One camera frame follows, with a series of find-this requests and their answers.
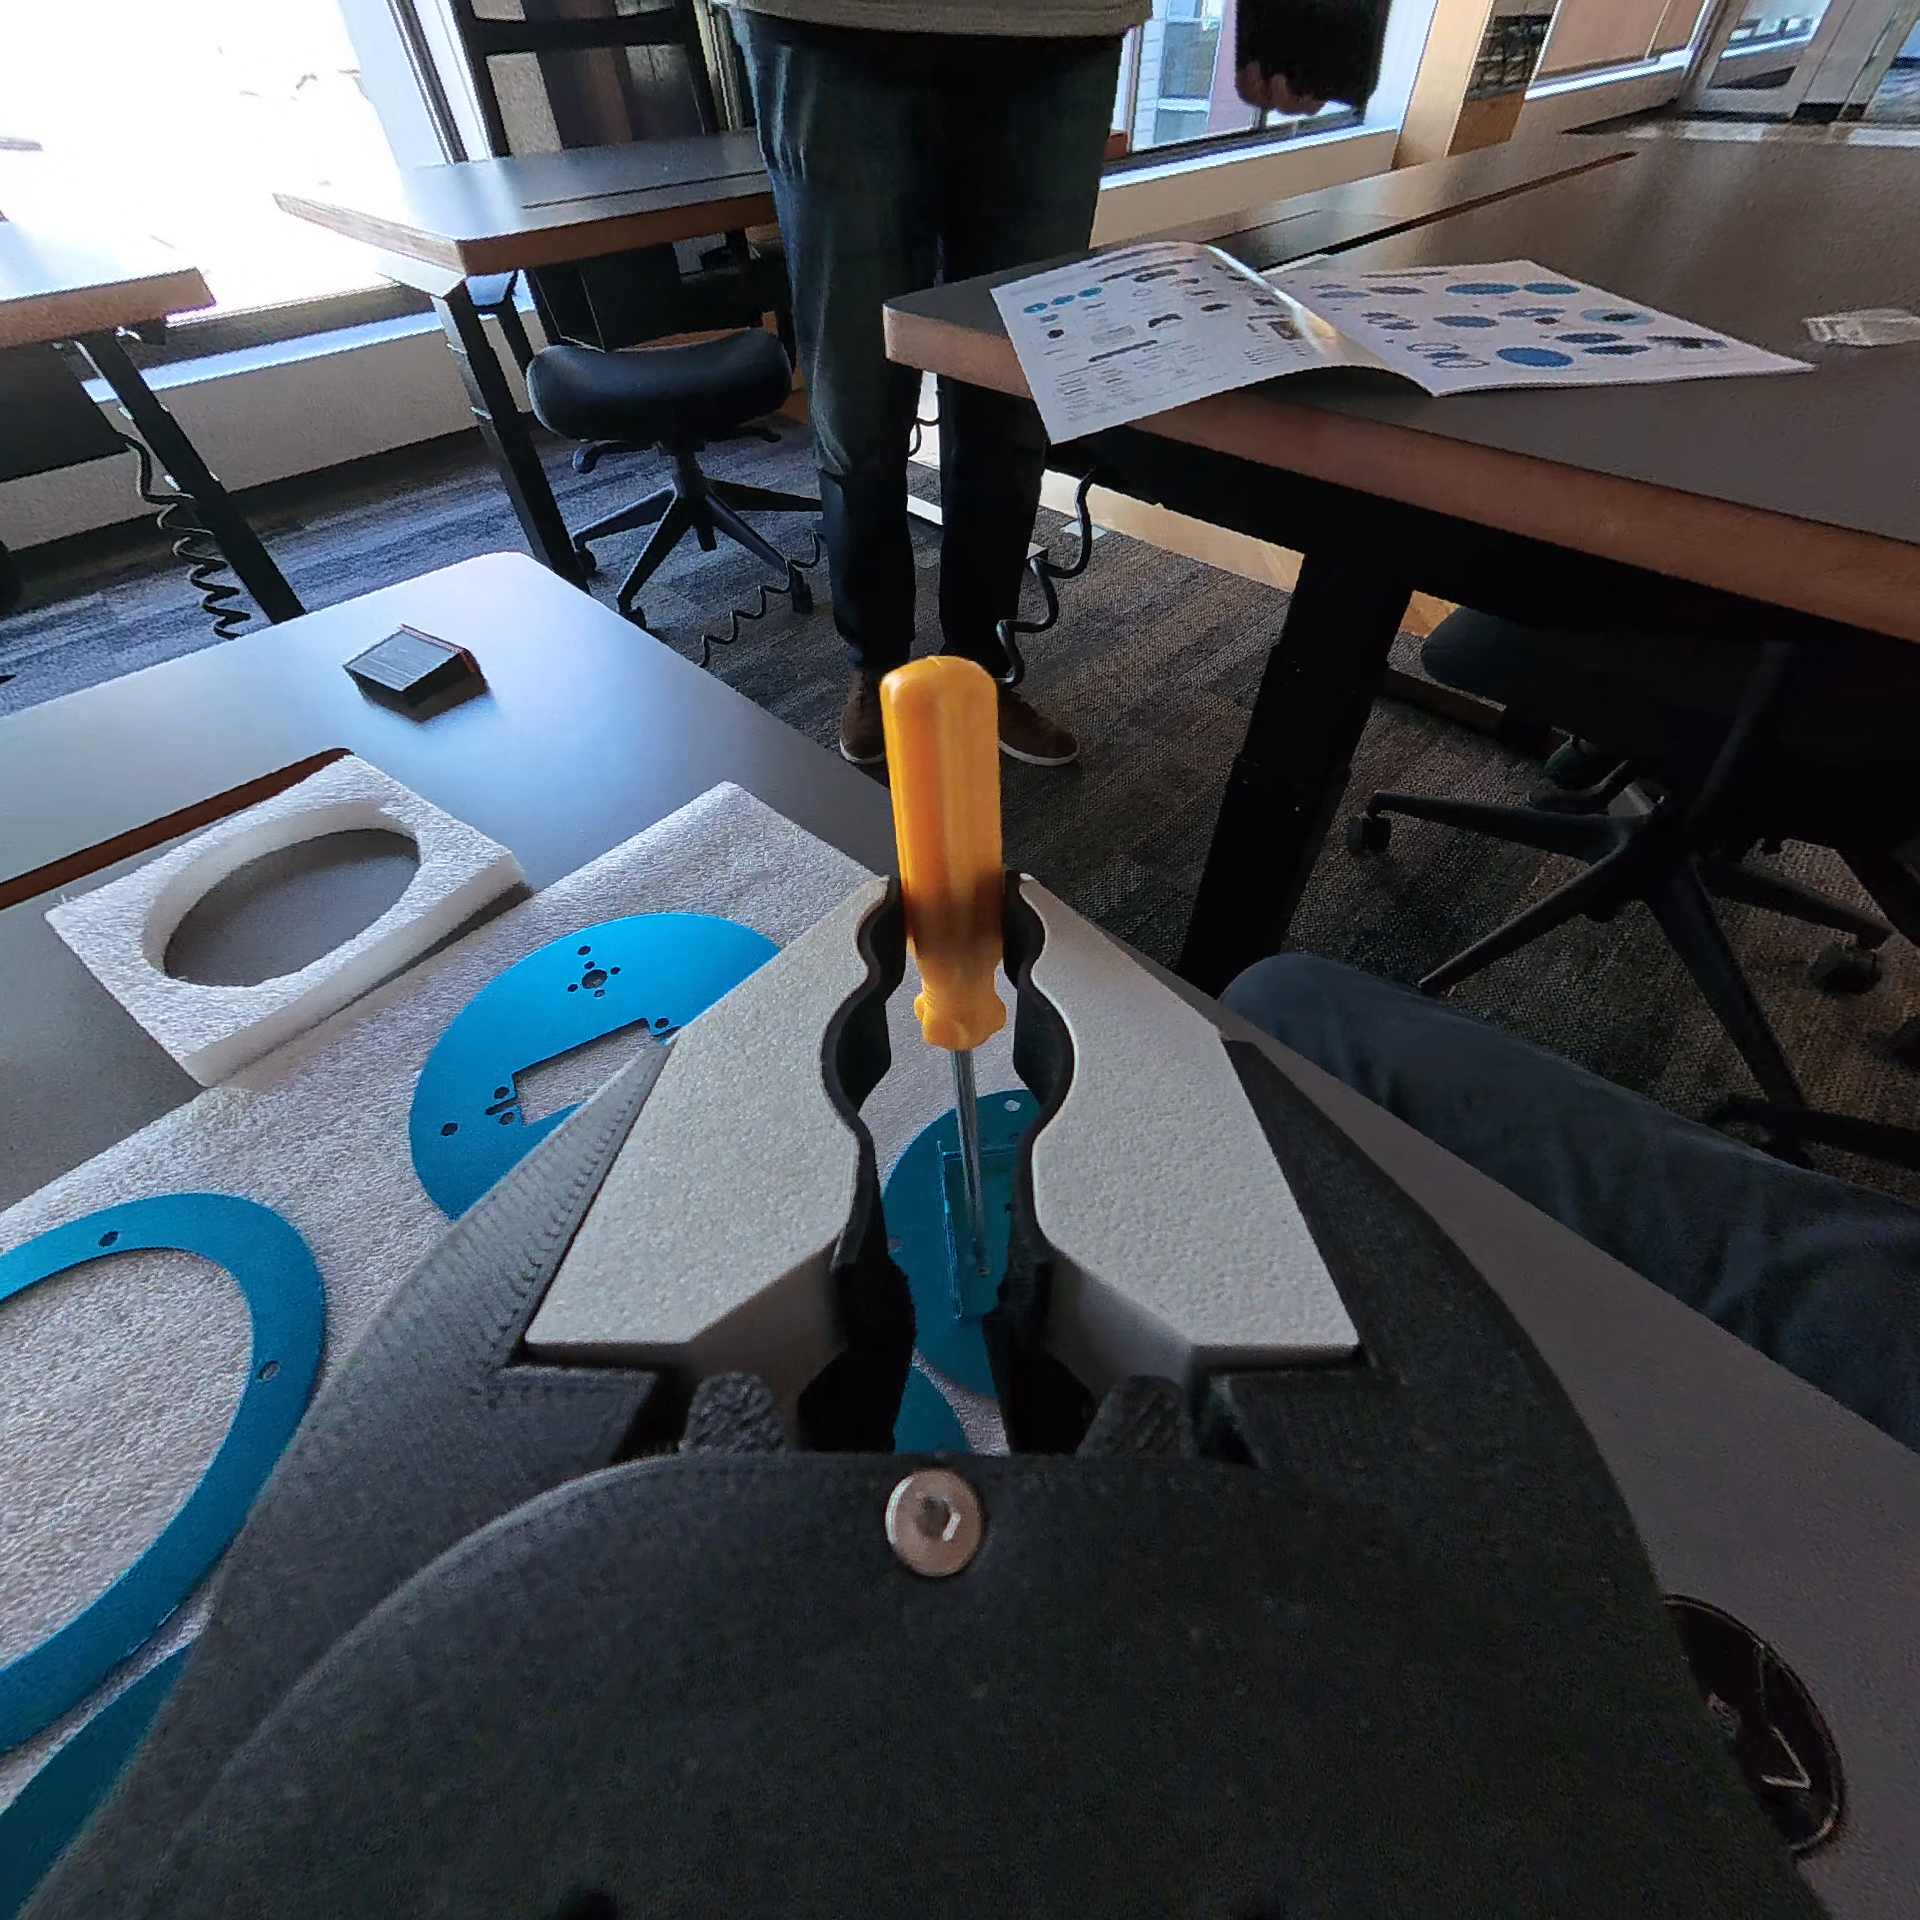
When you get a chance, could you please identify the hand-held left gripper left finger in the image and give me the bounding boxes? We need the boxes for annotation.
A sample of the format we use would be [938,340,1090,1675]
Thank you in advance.
[527,878,915,1414]

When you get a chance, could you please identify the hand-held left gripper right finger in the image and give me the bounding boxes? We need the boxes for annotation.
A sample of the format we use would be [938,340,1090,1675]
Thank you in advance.
[1002,878,1364,1420]

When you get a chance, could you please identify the blue metal bracket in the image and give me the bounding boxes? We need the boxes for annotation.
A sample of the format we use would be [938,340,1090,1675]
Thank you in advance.
[938,1131,1037,1322]

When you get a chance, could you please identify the small blue perforated disc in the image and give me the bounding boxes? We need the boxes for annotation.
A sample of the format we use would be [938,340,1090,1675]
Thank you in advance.
[883,1094,1044,1403]

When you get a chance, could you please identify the orange screwdriver handle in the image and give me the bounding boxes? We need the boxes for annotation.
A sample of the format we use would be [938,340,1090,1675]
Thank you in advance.
[878,657,1008,1280]

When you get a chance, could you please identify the grey desk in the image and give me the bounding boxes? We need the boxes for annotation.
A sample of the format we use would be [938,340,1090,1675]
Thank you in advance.
[0,552,1920,1920]

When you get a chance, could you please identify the round black desk control button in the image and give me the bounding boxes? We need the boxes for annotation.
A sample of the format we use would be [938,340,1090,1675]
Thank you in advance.
[1664,1593,1850,1863]

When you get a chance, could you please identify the blue disc with rectangular cutout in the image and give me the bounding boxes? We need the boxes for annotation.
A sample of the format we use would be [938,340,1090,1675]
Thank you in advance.
[406,913,781,1222]

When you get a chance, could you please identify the white foam sheet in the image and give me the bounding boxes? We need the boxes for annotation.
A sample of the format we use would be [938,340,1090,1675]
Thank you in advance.
[0,779,1037,1920]

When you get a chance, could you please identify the white foam block with hole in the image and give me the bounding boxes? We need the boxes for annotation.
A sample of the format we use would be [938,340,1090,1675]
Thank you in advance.
[46,754,527,1087]

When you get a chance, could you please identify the person's leg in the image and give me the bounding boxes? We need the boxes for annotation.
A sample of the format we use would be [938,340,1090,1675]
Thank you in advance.
[1219,952,1920,1456]

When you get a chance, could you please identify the small black box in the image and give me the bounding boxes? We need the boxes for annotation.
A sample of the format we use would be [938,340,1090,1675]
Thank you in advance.
[343,626,484,713]

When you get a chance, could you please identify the black office chair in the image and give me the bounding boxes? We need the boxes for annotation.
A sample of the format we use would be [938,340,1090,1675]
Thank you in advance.
[1346,608,1920,1158]

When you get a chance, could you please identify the black saddle stool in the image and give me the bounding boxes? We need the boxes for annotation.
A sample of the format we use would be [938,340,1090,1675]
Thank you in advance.
[526,327,819,633]

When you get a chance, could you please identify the printed instruction booklet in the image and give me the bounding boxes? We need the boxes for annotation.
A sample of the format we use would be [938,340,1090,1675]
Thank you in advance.
[991,240,1818,446]

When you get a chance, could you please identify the dark partition panel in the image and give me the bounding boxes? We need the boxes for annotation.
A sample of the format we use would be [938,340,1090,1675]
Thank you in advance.
[450,0,751,154]

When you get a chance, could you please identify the blue metal ring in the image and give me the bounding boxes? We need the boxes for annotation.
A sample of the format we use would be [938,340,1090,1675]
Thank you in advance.
[0,1191,326,1759]
[0,1642,196,1920]

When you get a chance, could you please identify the black coiled cable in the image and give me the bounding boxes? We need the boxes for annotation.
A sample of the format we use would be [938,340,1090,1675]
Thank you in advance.
[141,451,261,641]
[698,526,828,665]
[989,481,1107,694]

